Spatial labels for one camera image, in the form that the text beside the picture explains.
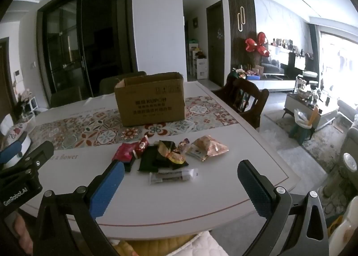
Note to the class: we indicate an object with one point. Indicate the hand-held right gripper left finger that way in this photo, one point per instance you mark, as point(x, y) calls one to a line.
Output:
point(107, 186)

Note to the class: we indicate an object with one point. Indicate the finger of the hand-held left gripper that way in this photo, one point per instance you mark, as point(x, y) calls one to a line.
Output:
point(39, 152)
point(11, 151)

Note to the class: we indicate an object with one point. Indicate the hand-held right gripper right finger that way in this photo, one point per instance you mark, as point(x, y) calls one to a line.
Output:
point(251, 186)

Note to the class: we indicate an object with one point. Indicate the small black snack packet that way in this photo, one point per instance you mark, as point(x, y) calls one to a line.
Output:
point(129, 166)

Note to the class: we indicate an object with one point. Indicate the dark green snack packet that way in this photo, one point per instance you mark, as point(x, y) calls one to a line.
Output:
point(148, 161)

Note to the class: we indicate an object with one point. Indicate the small red white snack packet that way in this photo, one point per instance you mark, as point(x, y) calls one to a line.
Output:
point(142, 145)

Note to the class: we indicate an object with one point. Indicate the beige bread packet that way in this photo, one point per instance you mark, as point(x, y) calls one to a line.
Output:
point(209, 145)

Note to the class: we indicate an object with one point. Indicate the clear gold packet dark label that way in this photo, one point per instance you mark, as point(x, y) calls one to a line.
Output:
point(195, 154)

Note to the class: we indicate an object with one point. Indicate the long clear stick packet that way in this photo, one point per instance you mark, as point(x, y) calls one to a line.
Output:
point(173, 176)

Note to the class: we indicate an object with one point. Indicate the dark packet with orange print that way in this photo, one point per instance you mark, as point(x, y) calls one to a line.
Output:
point(173, 158)

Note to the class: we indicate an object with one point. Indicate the purple candy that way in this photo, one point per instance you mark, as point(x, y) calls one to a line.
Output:
point(184, 145)

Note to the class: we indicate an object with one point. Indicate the brown cardboard box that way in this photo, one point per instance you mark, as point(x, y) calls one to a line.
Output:
point(151, 105)

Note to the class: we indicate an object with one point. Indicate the person's left forearm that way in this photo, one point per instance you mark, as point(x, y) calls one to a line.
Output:
point(21, 233)

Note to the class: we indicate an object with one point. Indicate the white round container floral lid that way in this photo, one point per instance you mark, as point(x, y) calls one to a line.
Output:
point(15, 156)

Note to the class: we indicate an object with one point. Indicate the floral patterned table runner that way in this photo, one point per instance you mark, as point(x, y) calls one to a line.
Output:
point(84, 130)

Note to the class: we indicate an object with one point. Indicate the dark green upholstered chair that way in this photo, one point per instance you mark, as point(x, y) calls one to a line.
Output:
point(65, 96)
point(117, 82)

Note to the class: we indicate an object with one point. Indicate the yellow quilted cloth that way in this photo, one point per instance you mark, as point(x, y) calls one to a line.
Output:
point(134, 247)

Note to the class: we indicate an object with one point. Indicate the green stool with white bin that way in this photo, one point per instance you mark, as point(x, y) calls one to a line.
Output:
point(300, 130)

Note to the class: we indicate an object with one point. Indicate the white quilted cloth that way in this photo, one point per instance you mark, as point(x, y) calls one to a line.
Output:
point(201, 244)

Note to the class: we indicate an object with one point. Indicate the patterned floor rug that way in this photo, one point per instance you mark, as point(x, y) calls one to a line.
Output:
point(321, 144)

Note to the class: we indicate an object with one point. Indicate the dark wooden dining chair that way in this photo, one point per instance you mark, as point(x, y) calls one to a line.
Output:
point(246, 96)

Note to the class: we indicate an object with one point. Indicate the grey coffee table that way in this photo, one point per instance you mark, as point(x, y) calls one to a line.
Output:
point(310, 105)

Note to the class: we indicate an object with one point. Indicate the white low cabinet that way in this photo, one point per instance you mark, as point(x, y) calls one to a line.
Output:
point(274, 84)

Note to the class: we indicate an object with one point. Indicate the grey sofa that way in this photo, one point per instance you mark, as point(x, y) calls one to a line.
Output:
point(349, 133)

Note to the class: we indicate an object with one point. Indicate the green bag of goods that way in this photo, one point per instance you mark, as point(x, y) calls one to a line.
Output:
point(239, 74)

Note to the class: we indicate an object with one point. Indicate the dark glass sliding door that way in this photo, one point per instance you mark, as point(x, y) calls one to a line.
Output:
point(84, 37)

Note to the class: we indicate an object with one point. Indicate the white shelf cart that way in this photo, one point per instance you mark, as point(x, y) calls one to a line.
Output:
point(200, 65)

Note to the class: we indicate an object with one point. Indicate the red bow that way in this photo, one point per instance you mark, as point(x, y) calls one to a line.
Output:
point(258, 44)

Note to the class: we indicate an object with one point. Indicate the white shelf with ornaments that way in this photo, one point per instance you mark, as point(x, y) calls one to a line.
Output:
point(282, 46)

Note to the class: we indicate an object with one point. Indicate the dark wooden room door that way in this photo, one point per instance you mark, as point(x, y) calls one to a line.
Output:
point(216, 43)

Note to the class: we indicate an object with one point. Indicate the bright window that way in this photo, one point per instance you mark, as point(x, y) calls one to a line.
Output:
point(338, 63)

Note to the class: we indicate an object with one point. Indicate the gold clip-shaped wall lamp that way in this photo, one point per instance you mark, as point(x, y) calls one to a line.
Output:
point(242, 19)

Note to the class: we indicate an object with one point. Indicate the dark slatted wall panel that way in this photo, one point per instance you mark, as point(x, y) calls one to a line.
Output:
point(249, 1)

